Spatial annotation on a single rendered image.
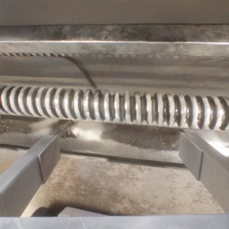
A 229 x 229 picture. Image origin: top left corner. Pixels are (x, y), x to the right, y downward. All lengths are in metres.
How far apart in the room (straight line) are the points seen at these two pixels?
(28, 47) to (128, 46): 0.12
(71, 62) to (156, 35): 0.14
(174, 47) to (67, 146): 0.45
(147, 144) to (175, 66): 0.30
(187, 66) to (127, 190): 0.79
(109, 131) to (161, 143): 0.16
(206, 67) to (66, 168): 0.88
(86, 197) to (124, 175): 0.25
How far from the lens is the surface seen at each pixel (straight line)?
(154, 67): 0.27
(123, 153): 0.51
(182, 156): 0.17
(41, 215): 0.98
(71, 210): 0.95
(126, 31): 0.18
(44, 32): 0.20
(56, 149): 0.17
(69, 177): 1.01
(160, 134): 0.51
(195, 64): 0.26
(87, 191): 0.99
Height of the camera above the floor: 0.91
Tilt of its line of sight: 79 degrees down
